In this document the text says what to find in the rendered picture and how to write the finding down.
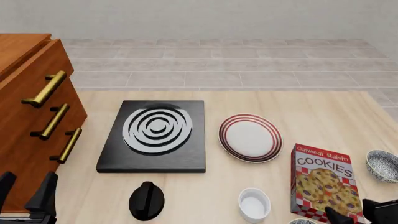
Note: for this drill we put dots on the patterned black and white bowl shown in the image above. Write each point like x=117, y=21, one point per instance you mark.
x=302, y=221
x=384, y=166

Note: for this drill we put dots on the white plate with red rings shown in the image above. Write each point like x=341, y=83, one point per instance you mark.
x=250, y=138

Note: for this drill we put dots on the oatmeal raisin cookies box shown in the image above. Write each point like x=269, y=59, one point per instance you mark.
x=323, y=177

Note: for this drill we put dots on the white ramekin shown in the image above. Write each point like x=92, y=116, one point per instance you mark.
x=254, y=205

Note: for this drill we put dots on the wooden cabinet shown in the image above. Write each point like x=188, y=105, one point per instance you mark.
x=18, y=46

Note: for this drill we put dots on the flat black stove plate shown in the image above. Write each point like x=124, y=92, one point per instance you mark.
x=115, y=161

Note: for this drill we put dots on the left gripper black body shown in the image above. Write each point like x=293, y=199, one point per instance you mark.
x=40, y=219

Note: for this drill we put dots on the round black stove knob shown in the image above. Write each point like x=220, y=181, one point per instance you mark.
x=146, y=203

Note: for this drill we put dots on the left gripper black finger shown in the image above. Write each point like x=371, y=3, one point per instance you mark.
x=7, y=184
x=43, y=198

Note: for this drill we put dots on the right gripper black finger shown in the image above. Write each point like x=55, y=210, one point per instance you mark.
x=384, y=208
x=339, y=218

